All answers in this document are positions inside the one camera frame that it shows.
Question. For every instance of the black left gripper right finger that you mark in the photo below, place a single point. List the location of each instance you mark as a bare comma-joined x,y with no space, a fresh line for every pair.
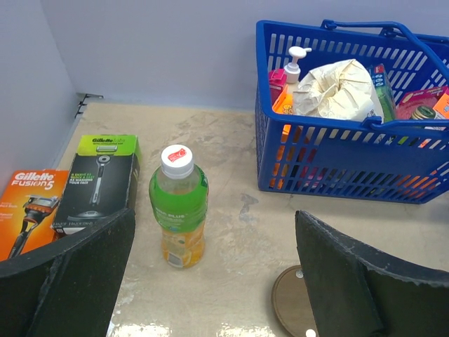
358,290

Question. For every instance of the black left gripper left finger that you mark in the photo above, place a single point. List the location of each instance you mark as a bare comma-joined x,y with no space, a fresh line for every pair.
68,287

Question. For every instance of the oval wooden tray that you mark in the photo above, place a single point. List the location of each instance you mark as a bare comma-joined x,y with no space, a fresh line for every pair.
291,305

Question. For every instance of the orange Gillette Fusion5 box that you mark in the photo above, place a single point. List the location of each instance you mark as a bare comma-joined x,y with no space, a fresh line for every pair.
28,207

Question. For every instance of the black green Gillette box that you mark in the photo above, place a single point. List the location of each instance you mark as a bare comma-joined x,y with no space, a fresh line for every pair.
103,179

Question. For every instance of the blue plastic shopping basket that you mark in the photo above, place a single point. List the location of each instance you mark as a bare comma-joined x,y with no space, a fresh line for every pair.
398,161

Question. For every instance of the orange juice bottle green label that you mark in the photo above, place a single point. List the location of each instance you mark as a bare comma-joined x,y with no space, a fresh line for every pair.
178,192

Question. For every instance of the green glass bottle gold cap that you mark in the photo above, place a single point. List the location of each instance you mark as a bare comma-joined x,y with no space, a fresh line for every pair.
423,112

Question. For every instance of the pink scrubber pack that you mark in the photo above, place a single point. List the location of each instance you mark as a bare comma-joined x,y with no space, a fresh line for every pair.
411,100

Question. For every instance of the orange scrub pack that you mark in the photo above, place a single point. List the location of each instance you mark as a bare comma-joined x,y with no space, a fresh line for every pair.
283,104

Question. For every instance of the white crumpled paper bag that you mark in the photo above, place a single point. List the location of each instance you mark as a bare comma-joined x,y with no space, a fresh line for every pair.
341,90

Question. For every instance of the orange cardboard box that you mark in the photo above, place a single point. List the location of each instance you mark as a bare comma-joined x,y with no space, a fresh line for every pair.
441,108

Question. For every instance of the green sponge pack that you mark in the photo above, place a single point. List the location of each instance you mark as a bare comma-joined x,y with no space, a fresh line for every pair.
383,90

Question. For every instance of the magenta small box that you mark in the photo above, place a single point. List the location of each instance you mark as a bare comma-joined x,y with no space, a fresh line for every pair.
277,82

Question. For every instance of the white pump dispenser bottle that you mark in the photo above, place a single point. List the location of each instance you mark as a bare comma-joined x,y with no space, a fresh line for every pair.
292,69

